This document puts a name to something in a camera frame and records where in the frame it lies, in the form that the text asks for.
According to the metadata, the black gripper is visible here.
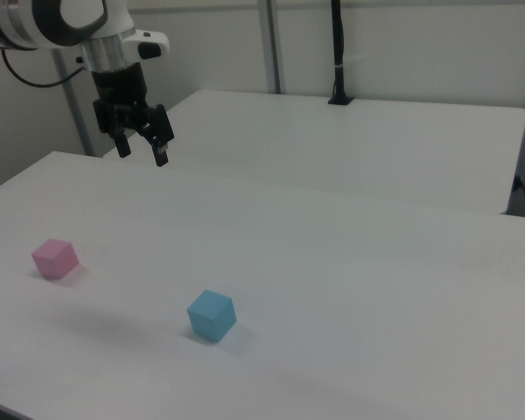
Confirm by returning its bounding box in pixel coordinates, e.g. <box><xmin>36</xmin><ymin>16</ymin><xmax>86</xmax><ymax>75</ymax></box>
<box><xmin>90</xmin><ymin>61</ymin><xmax>176</xmax><ymax>168</ymax></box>

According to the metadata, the blue cube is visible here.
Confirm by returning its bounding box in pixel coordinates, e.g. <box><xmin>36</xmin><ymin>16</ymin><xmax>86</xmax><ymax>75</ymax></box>
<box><xmin>186</xmin><ymin>288</ymin><xmax>238</xmax><ymax>344</ymax></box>

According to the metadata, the pink cube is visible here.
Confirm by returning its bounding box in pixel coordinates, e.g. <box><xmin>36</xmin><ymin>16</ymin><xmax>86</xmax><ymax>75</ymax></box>
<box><xmin>31</xmin><ymin>238</ymin><xmax>81</xmax><ymax>281</ymax></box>

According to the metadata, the grey aluminium partition post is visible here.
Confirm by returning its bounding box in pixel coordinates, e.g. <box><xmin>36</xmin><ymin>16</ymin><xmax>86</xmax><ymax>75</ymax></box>
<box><xmin>52</xmin><ymin>48</ymin><xmax>95</xmax><ymax>157</ymax></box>
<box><xmin>256</xmin><ymin>0</ymin><xmax>286</xmax><ymax>95</ymax></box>

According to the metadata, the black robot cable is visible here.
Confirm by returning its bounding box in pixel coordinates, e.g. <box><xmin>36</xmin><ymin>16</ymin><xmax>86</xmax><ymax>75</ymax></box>
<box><xmin>0</xmin><ymin>46</ymin><xmax>88</xmax><ymax>88</ymax></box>

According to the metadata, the black camera pole with base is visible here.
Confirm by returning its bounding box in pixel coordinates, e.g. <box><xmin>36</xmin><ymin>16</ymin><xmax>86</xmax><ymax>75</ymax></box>
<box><xmin>327</xmin><ymin>0</ymin><xmax>356</xmax><ymax>107</ymax></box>

